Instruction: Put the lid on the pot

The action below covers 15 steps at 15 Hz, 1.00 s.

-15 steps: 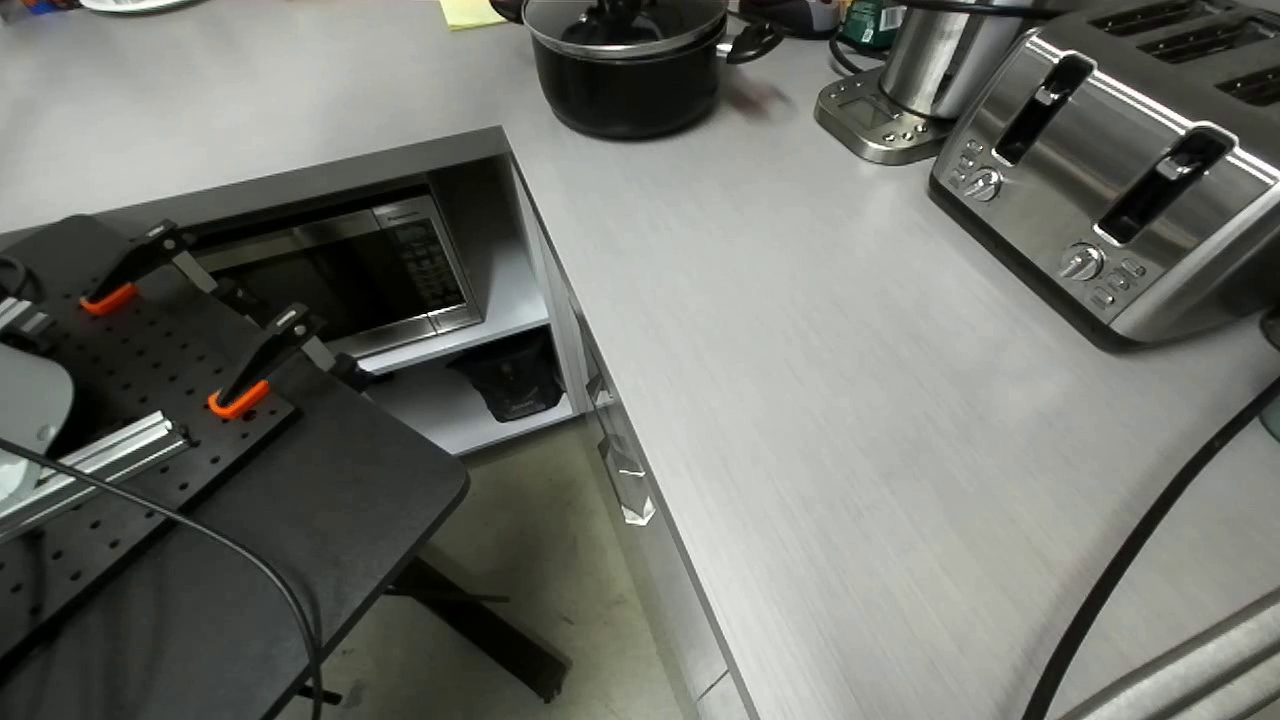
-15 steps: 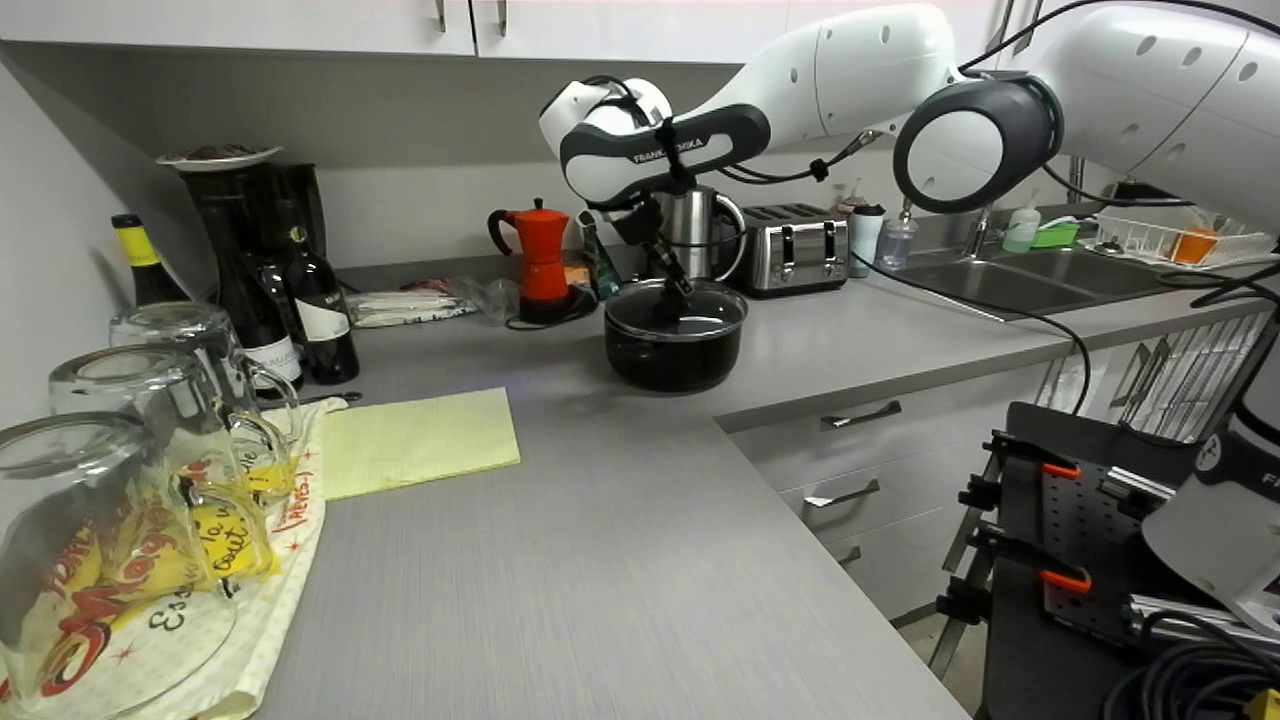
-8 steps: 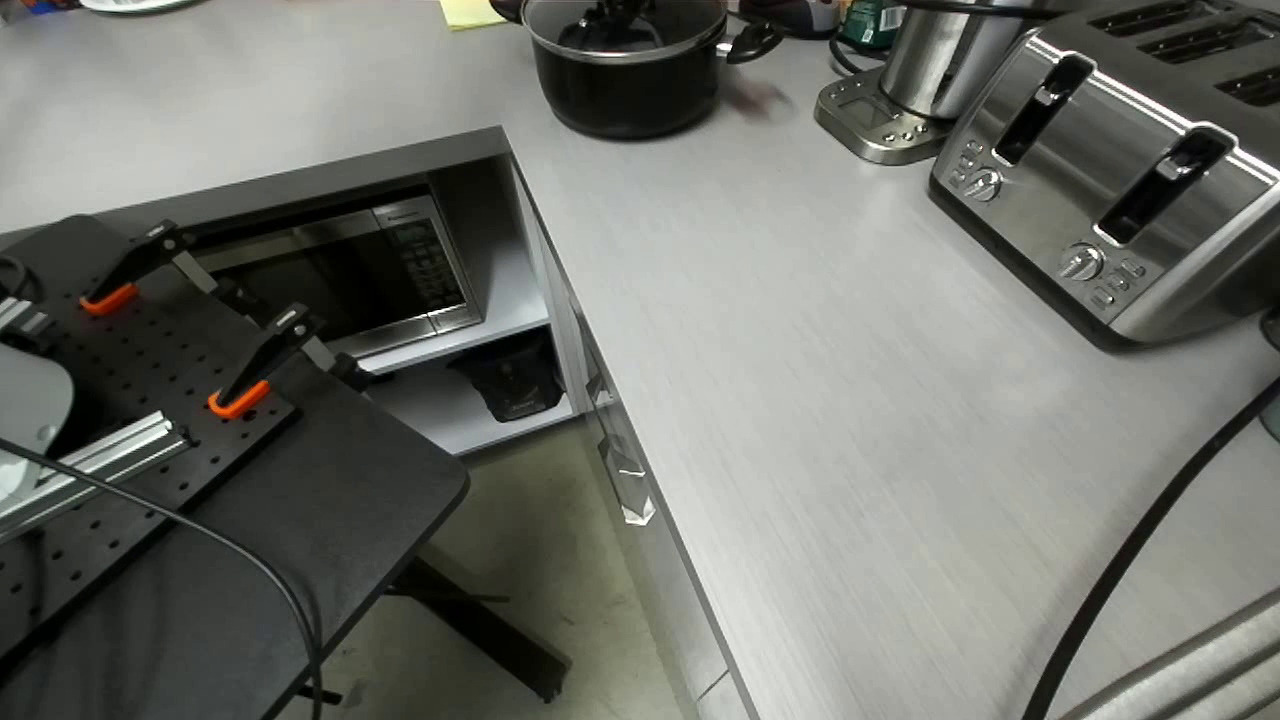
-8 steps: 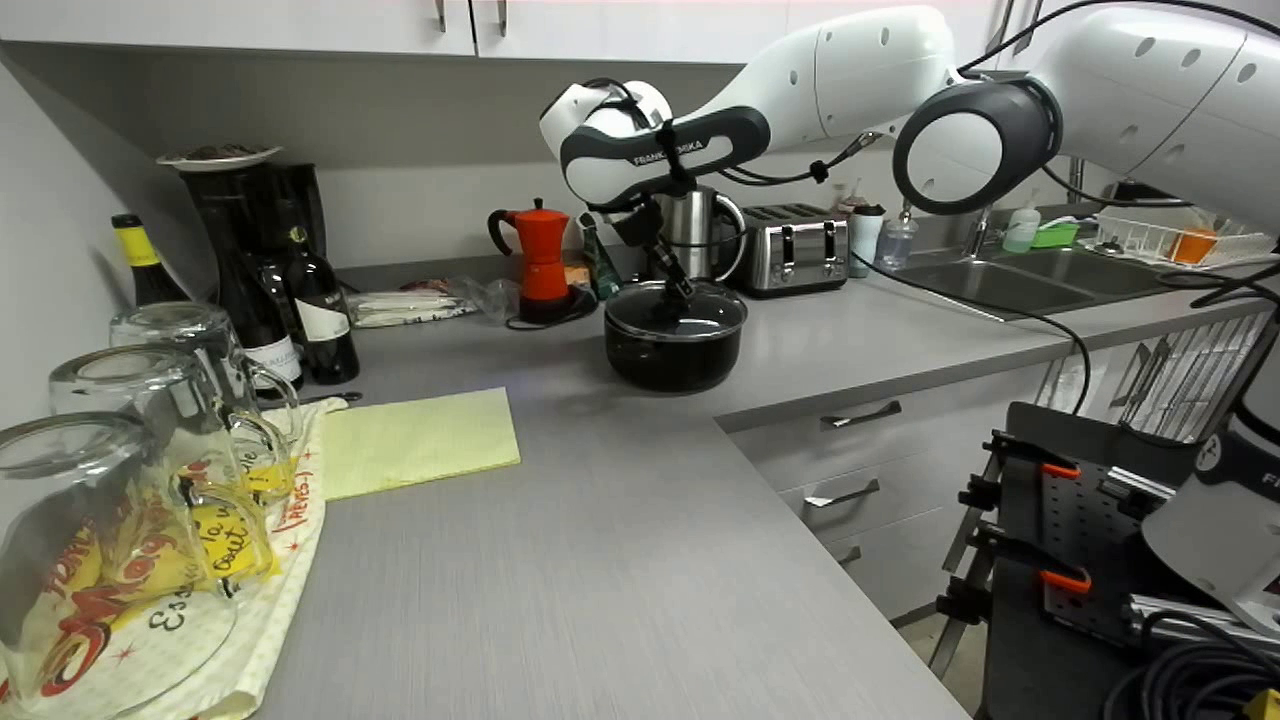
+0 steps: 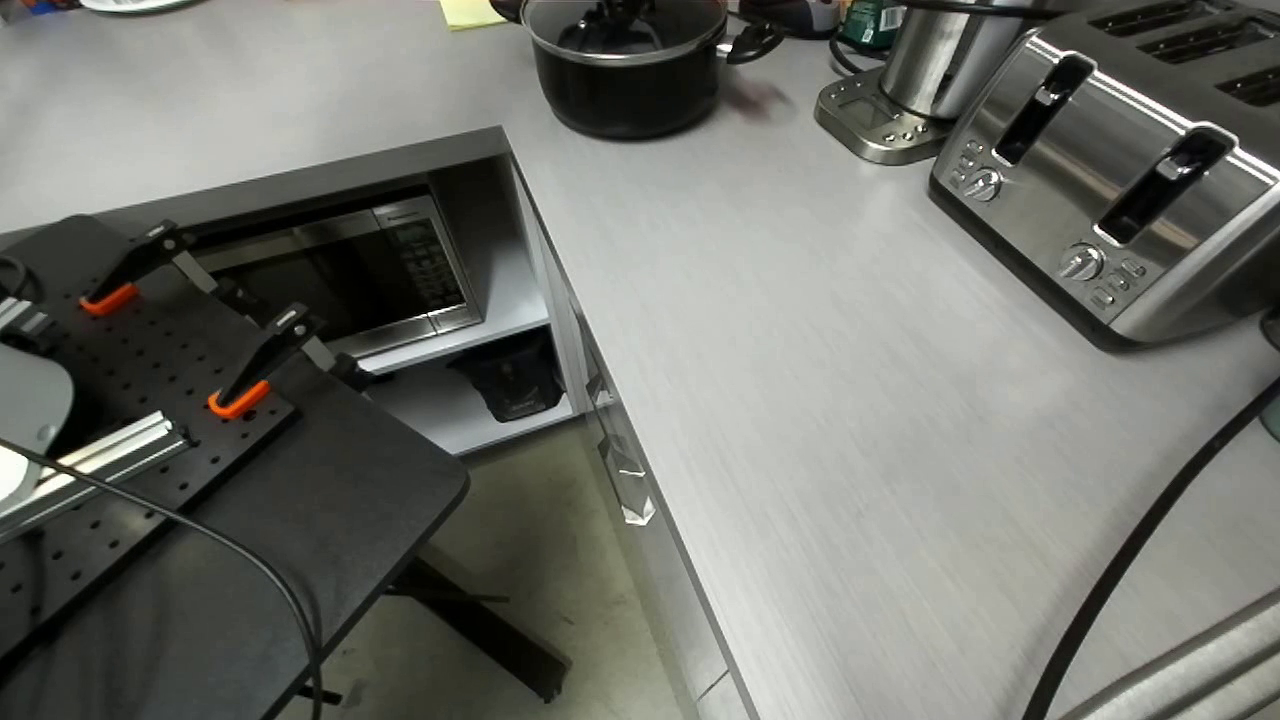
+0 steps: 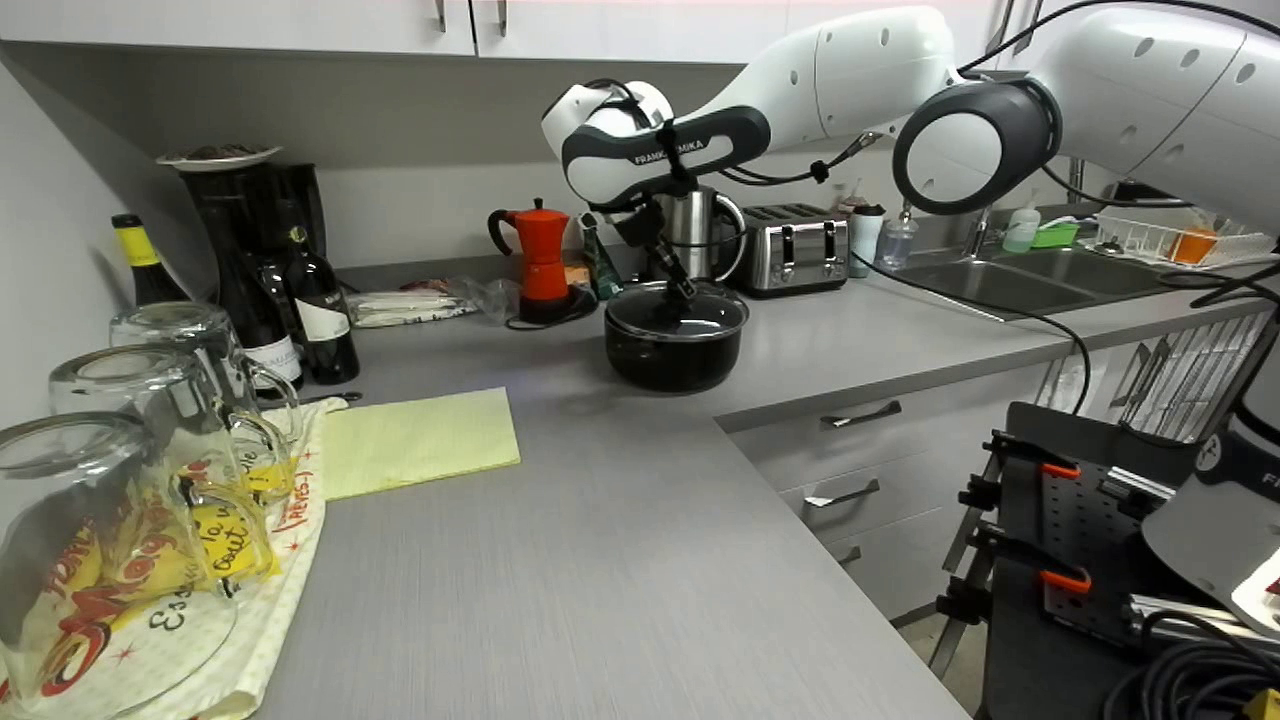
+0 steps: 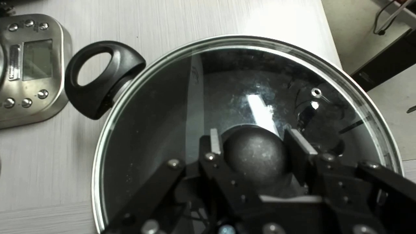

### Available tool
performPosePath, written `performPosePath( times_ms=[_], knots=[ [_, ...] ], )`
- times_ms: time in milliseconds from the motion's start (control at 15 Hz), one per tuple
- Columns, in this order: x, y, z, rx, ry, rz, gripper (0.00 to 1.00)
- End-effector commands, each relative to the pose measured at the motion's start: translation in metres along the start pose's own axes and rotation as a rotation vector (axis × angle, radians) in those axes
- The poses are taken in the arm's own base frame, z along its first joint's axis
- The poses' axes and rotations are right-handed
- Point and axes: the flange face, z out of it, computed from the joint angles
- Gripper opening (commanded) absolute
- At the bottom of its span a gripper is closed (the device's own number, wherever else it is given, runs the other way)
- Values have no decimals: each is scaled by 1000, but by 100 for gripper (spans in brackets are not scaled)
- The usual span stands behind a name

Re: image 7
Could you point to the glass lid with black knob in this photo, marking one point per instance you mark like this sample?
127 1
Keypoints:
254 153

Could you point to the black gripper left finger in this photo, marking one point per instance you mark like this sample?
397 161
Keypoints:
212 172

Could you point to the steel appliance base with buttons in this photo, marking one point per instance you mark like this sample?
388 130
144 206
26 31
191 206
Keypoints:
39 107

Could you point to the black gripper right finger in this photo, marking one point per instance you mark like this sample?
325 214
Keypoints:
329 176

